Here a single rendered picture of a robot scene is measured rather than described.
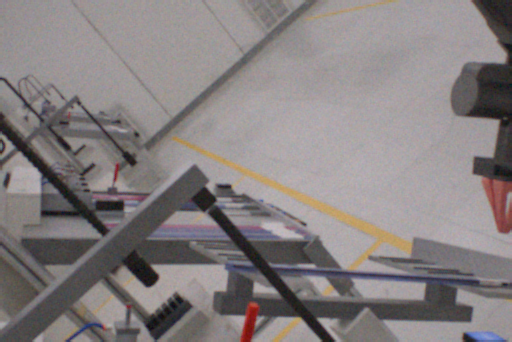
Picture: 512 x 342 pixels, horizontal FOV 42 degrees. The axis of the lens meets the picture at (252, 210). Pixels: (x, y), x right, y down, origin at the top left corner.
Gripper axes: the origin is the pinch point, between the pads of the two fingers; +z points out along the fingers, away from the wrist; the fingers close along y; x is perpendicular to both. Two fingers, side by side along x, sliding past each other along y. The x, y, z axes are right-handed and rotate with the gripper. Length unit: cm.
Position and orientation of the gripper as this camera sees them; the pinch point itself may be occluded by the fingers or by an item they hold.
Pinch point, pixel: (504, 227)
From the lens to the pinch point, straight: 98.5
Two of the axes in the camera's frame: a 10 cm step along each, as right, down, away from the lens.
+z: -1.0, 9.8, 1.7
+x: 9.5, 0.4, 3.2
